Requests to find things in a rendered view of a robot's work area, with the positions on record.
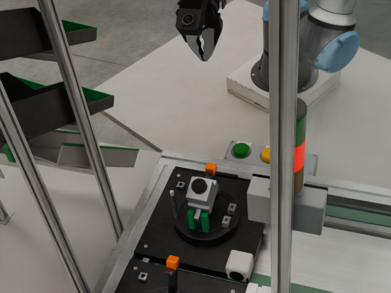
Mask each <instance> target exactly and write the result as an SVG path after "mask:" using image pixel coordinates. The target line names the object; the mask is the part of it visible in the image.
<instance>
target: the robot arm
mask: <svg viewBox="0 0 391 293"><path fill-rule="evenodd" d="M220 1H221V2H222V9H224V8H225V6H226V0H179V1H178V3H177V4H178V5H179V9H177V11H176V16H177V18H176V28H177V30H178V32H179V33H180V34H181V35H182V37H183V39H184V41H185V42H186V43H187V44H188V46H189V47H190V49H191V50H192V51H193V52H194V53H195V55H196V56H197V57H198V58H199V59H200V60H201V61H205V62H206V61H207V60H208V59H209V58H210V57H211V56H212V54H213V52H214V50H215V47H216V45H217V42H218V39H219V37H220V35H221V32H222V29H223V20H222V19H221V13H218V10H219V3H220ZM262 20H263V46H264V51H263V53H262V56H261V59H260V62H259V64H258V69H257V71H258V78H259V80H260V81H261V82H262V83H264V84H265V85H267V86H269V27H268V2H267V3H266V4H265V5H264V8H263V16H262ZM203 26H205V27H204V28H203ZM201 36H202V38H203V40H204V45H203V47H202V48H203V50H204V51H203V50H202V48H201V41H200V38H201Z"/></svg>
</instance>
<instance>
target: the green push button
mask: <svg viewBox="0 0 391 293"><path fill-rule="evenodd" d="M249 152H250V147H249V146H248V145H247V144H245V143H238V144H235V145H234V146H233V154H234V155H235V156H237V157H245V156H247V155H248V154H249Z"/></svg>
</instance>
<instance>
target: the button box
mask: <svg viewBox="0 0 391 293"><path fill-rule="evenodd" d="M238 143H245V144H247V145H248V146H249V147H250V152H249V154H248V155H247V156H245V157H237V156H235V155H234V154H233V146H234V145H235V144H238ZM265 148H270V146H265V145H258V144H252V143H249V142H241V141H233V140H232V141H231V142H230V144H229V147H228V149H227V151H226V154H225V157H224V160H228V161H232V162H239V163H245V164H249V165H256V166H262V167H269V168H270V162H266V161H264V160H263V158H262V151H263V150H264V149H265Z"/></svg>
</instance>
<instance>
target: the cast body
mask: <svg viewBox="0 0 391 293"><path fill-rule="evenodd" d="M217 190H218V183H217V181H216V180H211V179H208V178H202V177H192V178H191V181H190V185H189V188H188V191H187V194H186V198H187V200H188V207H189V208H190V209H191V210H194V211H195V215H194V220H195V221H197V222H200V220H201V214H202V212H205V213H208V214H211V211H212V207H213V205H214V200H215V197H216V193H217Z"/></svg>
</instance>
